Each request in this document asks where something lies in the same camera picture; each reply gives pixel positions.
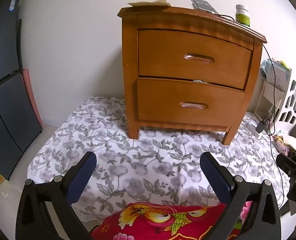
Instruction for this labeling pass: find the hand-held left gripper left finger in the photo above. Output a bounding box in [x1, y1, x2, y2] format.
[16, 151, 97, 240]

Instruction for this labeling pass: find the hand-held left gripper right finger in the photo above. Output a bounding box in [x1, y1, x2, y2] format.
[200, 151, 282, 240]

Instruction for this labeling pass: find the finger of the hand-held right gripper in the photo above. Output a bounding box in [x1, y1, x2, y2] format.
[276, 153, 296, 172]

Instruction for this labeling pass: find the pile of snack packets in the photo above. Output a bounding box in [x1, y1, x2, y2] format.
[273, 134, 296, 160]

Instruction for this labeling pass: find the white power strip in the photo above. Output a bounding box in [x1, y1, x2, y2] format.
[245, 124, 260, 138]

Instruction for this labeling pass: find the grey floral bed sheet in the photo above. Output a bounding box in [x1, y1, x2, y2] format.
[27, 96, 292, 222]

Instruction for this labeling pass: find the white cutout plastic crate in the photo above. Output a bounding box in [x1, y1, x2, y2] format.
[275, 78, 296, 130]

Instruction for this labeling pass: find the small white shelf unit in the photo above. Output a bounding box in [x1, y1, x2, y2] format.
[254, 59, 292, 123]

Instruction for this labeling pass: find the red parrot print blanket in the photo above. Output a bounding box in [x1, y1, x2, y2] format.
[90, 201, 253, 240]

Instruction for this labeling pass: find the white printed storage box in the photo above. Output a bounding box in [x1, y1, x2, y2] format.
[260, 59, 292, 90]

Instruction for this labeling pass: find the pink foam board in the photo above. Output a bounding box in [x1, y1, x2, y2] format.
[22, 69, 43, 125]

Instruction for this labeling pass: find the wooden nightstand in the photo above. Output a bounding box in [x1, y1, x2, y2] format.
[117, 6, 267, 145]

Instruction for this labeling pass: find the white bottle green label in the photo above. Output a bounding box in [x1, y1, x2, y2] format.
[235, 4, 250, 28]

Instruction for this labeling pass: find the grey phone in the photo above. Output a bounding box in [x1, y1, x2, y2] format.
[190, 0, 220, 15]

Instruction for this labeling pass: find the beige paper envelope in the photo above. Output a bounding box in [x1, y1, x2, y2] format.
[127, 0, 172, 7]

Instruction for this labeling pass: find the black cable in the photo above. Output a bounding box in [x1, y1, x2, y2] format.
[216, 13, 292, 203]

